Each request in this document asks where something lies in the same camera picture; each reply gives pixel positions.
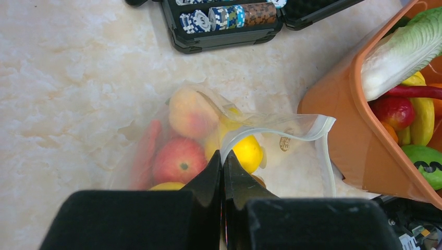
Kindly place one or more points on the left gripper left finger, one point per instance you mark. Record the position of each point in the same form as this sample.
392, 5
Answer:
185, 219

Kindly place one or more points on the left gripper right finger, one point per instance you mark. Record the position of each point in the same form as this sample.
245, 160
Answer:
255, 218

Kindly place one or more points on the toy watermelon slice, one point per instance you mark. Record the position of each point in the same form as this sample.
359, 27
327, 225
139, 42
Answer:
141, 172

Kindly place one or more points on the toy yellow lemon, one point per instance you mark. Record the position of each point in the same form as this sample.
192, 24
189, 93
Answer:
248, 151

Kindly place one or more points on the toy yellow bell pepper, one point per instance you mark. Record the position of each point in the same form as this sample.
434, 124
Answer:
168, 186

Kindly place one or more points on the toy red apple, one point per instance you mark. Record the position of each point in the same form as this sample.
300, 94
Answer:
398, 112
179, 160

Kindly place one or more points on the clear zip top bag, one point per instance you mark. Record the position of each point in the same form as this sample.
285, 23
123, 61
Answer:
296, 160

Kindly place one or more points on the toy peach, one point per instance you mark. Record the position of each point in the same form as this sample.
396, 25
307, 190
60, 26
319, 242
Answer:
191, 115

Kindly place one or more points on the orange plastic basket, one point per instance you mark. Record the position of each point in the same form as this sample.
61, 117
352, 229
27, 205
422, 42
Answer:
359, 146

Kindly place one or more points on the toy orange fruit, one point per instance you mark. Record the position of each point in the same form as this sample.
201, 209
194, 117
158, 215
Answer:
390, 131

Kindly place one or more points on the toy yellow banana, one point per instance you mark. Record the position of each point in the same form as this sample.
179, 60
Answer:
421, 129

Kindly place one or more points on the toy long red chili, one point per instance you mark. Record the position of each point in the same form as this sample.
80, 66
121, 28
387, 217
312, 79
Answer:
415, 92

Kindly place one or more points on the black poker chip case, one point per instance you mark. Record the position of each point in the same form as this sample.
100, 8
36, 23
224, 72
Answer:
197, 26

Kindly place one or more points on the toy green white cabbage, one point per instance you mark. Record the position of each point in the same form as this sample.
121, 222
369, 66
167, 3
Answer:
401, 54

